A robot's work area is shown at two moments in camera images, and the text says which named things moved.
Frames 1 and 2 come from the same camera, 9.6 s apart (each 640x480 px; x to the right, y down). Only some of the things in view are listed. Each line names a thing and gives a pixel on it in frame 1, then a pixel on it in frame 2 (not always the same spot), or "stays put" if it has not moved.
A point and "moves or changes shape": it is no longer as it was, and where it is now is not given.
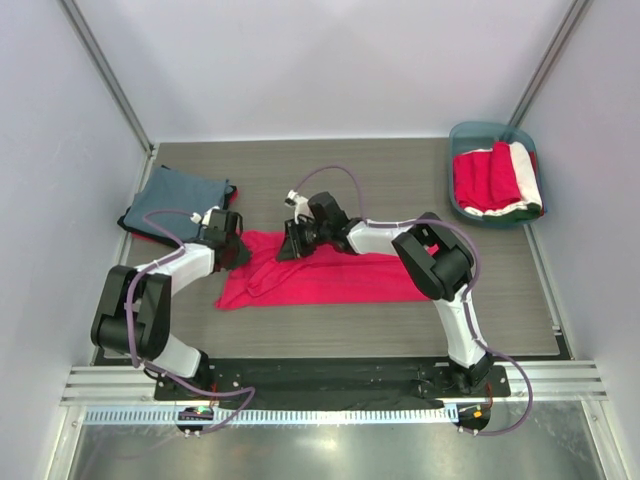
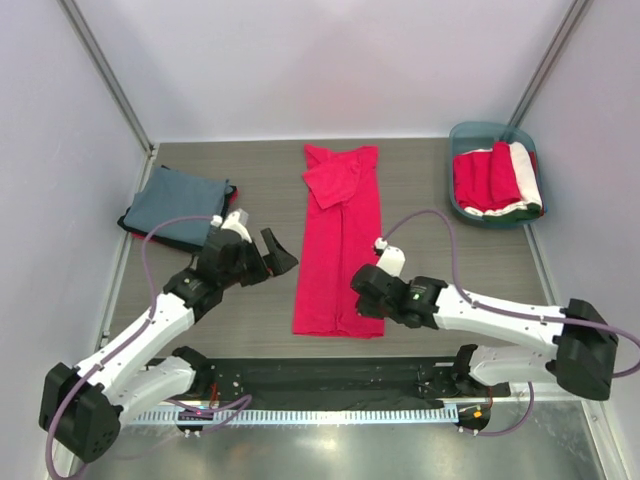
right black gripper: x=293 y=247 to x=364 y=307
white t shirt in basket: x=526 y=178 stays put
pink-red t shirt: x=322 y=276 moves or changes shape
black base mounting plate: x=336 y=379 stays put
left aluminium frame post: x=73 y=12 stays put
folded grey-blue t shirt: x=171 y=189 stays put
